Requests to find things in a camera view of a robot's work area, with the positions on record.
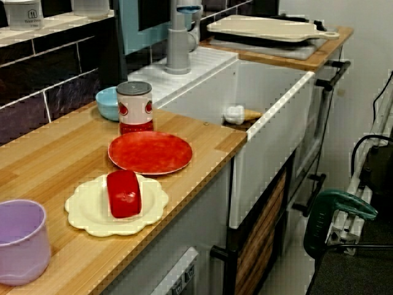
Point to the grey toy dishwasher door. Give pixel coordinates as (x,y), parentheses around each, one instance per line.
(181,273)

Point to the red bell pepper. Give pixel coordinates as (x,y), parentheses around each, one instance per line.
(124,193)

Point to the toy ice cream cone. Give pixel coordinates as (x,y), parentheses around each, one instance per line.
(235,114)

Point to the grey toy faucet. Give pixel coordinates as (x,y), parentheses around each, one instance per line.
(178,46)

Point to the white metal frame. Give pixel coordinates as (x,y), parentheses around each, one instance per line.
(357,184)

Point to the tomato print tin can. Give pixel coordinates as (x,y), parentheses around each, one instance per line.
(134,104)

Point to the cream scalloped plate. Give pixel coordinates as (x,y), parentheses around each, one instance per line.
(89,212)

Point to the white kitchen cabinet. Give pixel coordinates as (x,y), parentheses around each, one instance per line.
(208,199)

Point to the white jar with print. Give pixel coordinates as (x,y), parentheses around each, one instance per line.
(23,15)

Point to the black upright post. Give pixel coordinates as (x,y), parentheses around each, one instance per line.
(110,55)

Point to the green clamp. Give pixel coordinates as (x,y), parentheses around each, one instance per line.
(317,221)

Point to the purple plastic cup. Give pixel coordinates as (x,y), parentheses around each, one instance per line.
(21,261)

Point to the black stove tray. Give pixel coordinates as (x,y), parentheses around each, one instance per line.
(276,43)

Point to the wooden slat basket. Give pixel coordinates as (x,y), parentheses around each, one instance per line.
(261,233)

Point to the plain white jar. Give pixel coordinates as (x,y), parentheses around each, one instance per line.
(90,7)

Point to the light blue bowl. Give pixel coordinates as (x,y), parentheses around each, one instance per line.
(106,103)

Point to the white stove base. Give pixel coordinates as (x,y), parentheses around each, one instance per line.
(294,53)

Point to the cream cutting board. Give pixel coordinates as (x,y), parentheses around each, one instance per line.
(261,27)

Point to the red round plate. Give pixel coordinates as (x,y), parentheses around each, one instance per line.
(150,153)

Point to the white toy sink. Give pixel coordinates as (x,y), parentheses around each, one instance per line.
(270,153)

